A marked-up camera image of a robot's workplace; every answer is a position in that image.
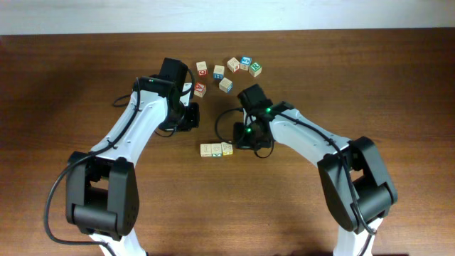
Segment wooden block green V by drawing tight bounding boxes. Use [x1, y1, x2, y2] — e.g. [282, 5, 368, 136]
[211, 143, 223, 157]

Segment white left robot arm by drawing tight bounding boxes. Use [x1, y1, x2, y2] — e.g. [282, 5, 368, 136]
[65, 58, 200, 255]

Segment wooden block red G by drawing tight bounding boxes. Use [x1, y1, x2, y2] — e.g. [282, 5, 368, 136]
[196, 61, 208, 76]

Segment wooden block green R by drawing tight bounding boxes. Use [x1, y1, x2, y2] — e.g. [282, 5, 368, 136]
[248, 62, 262, 78]

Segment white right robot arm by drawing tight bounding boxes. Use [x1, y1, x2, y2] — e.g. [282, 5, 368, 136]
[234, 85, 397, 255]

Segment wooden block red bottom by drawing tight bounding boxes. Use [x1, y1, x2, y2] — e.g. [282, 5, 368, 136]
[200, 144, 212, 157]

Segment wooden block blue letters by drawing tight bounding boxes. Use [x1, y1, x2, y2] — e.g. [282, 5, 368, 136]
[213, 65, 225, 80]

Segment wooden block red print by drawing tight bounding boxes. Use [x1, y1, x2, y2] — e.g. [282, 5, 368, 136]
[227, 57, 240, 73]

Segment wooden block yellow side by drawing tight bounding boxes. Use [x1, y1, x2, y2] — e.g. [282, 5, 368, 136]
[221, 142, 233, 156]

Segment wooden block blue S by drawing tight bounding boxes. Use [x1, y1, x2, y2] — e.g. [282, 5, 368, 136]
[240, 55, 252, 71]

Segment wooden block red V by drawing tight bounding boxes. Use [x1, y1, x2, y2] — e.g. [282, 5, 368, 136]
[193, 82, 207, 97]

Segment plain wooden block blue side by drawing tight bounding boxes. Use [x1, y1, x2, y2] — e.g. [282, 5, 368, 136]
[219, 78, 233, 93]

